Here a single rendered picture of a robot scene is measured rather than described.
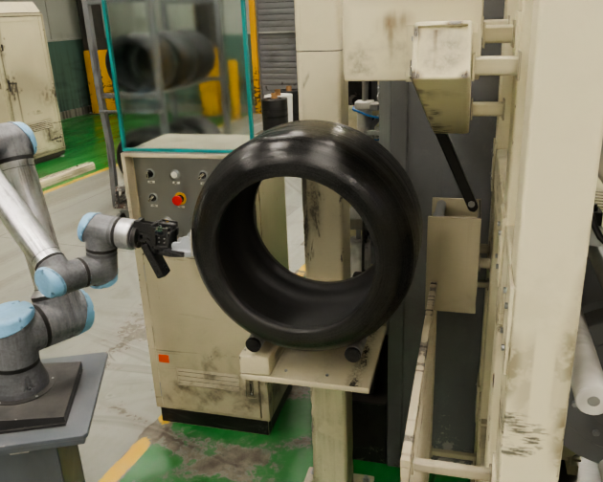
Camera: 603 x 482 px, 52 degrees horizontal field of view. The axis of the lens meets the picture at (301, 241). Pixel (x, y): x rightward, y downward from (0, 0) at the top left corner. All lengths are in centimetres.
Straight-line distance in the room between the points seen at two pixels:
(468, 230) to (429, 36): 85
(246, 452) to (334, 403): 70
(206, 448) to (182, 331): 52
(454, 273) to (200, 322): 122
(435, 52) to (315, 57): 81
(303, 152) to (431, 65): 50
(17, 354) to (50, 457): 37
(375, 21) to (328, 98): 70
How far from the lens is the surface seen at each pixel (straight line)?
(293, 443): 285
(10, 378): 219
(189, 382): 287
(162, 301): 272
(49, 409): 214
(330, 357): 187
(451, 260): 186
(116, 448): 299
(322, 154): 147
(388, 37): 119
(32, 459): 231
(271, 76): 1167
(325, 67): 185
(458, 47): 108
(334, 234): 195
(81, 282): 189
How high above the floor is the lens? 177
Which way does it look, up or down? 20 degrees down
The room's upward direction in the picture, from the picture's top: 2 degrees counter-clockwise
